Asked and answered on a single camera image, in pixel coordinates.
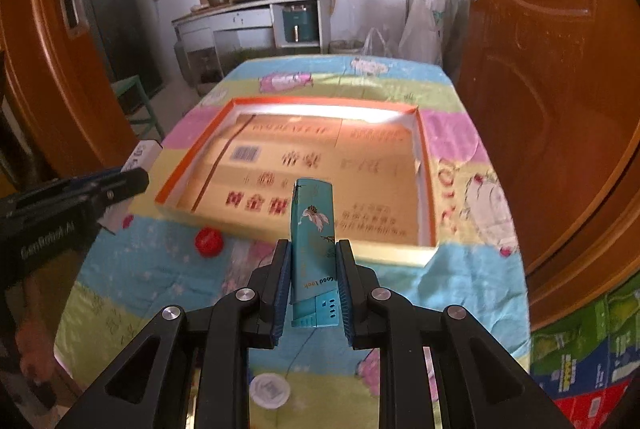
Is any white kitchen counter cabinet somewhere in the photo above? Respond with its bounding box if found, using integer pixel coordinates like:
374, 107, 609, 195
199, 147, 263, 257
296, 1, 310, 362
172, 0, 332, 87

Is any green stool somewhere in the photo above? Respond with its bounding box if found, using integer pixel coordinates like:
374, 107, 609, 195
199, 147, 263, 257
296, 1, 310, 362
111, 75, 166, 140

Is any brown door frame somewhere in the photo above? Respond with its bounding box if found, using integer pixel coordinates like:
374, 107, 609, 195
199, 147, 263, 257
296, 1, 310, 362
1, 0, 138, 177

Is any red carton box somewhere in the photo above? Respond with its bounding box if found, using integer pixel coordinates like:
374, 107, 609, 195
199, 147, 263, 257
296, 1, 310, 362
554, 379, 631, 429

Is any white slim box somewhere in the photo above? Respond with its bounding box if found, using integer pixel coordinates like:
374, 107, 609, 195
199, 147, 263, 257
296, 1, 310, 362
99, 140, 162, 234

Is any green blue carton box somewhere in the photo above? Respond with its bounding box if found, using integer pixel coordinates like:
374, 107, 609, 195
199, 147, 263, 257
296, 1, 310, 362
530, 276, 639, 400

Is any dark green cabinet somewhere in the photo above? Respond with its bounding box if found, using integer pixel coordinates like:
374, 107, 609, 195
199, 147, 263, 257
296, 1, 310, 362
82, 0, 163, 98

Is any red bottle cap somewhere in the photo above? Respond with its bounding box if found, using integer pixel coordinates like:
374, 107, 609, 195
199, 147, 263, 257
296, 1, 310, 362
194, 227, 224, 258

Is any brown wooden door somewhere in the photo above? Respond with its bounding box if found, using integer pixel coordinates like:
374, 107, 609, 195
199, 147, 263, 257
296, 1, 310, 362
457, 0, 639, 328

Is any teal lighter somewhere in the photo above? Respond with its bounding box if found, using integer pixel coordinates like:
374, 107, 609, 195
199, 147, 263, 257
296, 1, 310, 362
291, 178, 340, 328

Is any white bottle cap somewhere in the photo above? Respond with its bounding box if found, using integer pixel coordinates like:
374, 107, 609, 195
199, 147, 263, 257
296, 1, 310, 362
250, 373, 291, 411

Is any white plastic bag hanging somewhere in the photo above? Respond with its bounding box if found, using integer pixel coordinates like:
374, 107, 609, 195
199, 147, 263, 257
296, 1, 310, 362
398, 0, 447, 66

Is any orange-rimmed cardboard tray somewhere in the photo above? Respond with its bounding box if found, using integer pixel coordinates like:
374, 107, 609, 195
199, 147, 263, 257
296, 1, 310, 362
155, 97, 438, 267

